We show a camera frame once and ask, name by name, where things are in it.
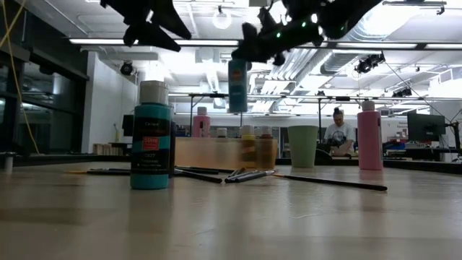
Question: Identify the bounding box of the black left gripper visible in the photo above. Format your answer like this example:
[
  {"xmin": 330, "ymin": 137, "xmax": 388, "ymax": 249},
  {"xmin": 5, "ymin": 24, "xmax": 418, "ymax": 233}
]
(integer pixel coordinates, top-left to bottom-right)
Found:
[{"xmin": 100, "ymin": 0, "xmax": 192, "ymax": 52}]

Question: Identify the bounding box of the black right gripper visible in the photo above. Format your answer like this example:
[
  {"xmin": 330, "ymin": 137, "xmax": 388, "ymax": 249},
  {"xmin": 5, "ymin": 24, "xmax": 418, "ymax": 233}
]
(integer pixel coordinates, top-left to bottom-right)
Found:
[{"xmin": 231, "ymin": 0, "xmax": 326, "ymax": 67}]

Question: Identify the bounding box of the large teal paint bottle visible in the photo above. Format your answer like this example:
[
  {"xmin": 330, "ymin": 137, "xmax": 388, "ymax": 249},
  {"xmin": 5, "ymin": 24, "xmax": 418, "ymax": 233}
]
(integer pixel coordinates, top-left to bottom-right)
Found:
[{"xmin": 227, "ymin": 59, "xmax": 249, "ymax": 113}]

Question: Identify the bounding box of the turquoise paint bottle black label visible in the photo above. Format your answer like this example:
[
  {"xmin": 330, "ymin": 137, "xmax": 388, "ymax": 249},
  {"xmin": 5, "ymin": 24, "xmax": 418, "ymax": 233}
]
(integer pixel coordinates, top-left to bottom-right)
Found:
[{"xmin": 130, "ymin": 80, "xmax": 173, "ymax": 191}]

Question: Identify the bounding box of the pink paint bottle white cap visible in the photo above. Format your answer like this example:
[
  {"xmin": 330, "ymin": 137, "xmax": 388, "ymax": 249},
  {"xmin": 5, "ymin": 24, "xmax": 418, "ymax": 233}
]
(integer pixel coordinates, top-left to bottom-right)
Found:
[
  {"xmin": 357, "ymin": 100, "xmax": 383, "ymax": 171},
  {"xmin": 192, "ymin": 106, "xmax": 212, "ymax": 139}
]

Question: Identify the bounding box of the long black paintbrush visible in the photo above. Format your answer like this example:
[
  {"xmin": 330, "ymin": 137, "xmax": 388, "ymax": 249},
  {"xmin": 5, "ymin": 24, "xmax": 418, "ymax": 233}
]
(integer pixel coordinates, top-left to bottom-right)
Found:
[{"xmin": 273, "ymin": 173, "xmax": 388, "ymax": 192}]

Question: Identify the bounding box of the long ceiling light bar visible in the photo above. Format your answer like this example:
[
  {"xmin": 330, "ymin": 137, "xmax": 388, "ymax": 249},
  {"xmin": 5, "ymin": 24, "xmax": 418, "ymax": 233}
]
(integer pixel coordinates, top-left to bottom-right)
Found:
[{"xmin": 68, "ymin": 38, "xmax": 462, "ymax": 51}]

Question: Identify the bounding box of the round white ceiling lamp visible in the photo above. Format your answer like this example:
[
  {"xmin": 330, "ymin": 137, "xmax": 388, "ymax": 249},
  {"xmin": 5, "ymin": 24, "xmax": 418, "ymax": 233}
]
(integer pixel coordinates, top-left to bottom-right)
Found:
[{"xmin": 212, "ymin": 6, "xmax": 233, "ymax": 30}]

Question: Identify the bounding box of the green plastic cup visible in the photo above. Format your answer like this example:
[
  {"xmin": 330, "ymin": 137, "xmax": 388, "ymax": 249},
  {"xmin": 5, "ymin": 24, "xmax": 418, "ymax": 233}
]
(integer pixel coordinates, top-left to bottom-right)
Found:
[{"xmin": 287, "ymin": 124, "xmax": 320, "ymax": 169}]

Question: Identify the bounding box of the black computer monitor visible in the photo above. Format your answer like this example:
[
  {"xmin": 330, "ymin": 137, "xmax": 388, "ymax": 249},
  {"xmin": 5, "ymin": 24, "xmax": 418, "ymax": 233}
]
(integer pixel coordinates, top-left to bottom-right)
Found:
[
  {"xmin": 121, "ymin": 114, "xmax": 135, "ymax": 137},
  {"xmin": 406, "ymin": 112, "xmax": 447, "ymax": 143}
]

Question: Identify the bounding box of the person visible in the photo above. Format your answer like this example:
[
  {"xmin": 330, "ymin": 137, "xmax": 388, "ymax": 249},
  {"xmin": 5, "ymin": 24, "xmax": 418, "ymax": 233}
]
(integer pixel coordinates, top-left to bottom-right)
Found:
[{"xmin": 323, "ymin": 107, "xmax": 357, "ymax": 157}]

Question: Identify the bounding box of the stack of wooden boards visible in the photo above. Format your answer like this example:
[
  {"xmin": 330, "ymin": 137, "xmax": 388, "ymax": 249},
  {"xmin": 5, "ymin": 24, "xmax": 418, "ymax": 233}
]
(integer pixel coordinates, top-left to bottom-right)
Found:
[{"xmin": 92, "ymin": 142, "xmax": 113, "ymax": 157}]

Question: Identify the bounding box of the thick black paintbrush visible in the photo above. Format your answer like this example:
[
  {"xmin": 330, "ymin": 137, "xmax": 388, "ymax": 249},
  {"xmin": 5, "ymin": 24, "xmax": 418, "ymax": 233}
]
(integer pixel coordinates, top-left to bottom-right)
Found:
[{"xmin": 174, "ymin": 168, "xmax": 224, "ymax": 184}]

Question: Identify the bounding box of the black metal rack frame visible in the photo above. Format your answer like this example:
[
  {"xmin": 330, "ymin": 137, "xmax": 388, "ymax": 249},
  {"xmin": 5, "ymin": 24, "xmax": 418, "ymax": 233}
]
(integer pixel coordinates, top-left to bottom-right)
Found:
[{"xmin": 160, "ymin": 92, "xmax": 372, "ymax": 139}]

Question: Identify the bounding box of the black ceiling camera cluster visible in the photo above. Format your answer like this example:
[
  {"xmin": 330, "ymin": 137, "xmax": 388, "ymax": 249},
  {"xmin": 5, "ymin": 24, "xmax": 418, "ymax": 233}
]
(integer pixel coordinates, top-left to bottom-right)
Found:
[{"xmin": 354, "ymin": 52, "xmax": 386, "ymax": 75}]

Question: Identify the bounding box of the grey handled paintbrush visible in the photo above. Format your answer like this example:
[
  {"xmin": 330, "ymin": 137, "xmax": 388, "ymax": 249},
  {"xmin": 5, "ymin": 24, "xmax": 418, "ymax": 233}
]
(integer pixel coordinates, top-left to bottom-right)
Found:
[{"xmin": 225, "ymin": 170, "xmax": 259, "ymax": 183}]

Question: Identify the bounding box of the yellow cable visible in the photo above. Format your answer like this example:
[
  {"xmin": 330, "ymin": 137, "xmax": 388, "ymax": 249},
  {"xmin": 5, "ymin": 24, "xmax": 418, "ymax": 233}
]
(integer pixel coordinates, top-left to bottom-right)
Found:
[{"xmin": 0, "ymin": 0, "xmax": 40, "ymax": 155}]

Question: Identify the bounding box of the small white post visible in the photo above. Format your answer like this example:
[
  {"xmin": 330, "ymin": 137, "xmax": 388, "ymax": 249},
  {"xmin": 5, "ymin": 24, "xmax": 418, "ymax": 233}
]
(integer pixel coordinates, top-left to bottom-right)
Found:
[{"xmin": 0, "ymin": 151, "xmax": 17, "ymax": 173}]

